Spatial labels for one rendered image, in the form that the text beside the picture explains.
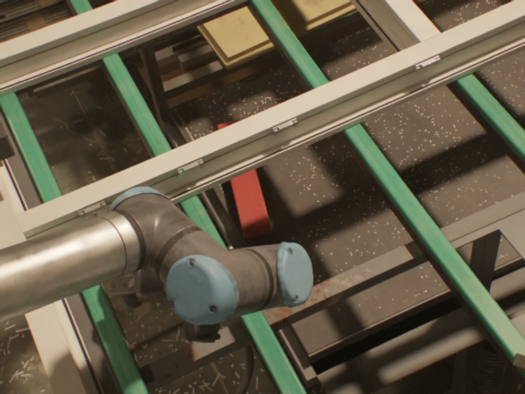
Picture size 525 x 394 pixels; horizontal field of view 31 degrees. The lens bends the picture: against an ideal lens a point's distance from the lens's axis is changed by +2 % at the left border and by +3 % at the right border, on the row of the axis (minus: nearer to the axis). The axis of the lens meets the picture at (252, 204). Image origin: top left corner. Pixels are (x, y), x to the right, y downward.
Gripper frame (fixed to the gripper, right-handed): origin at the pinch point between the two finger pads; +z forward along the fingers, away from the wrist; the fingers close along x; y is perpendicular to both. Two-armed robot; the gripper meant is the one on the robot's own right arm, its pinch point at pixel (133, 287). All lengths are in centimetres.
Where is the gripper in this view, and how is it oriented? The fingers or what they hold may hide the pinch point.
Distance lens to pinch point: 152.8
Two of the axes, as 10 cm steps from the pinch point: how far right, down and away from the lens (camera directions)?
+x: -6.3, -2.2, -7.5
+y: 0.5, -9.7, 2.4
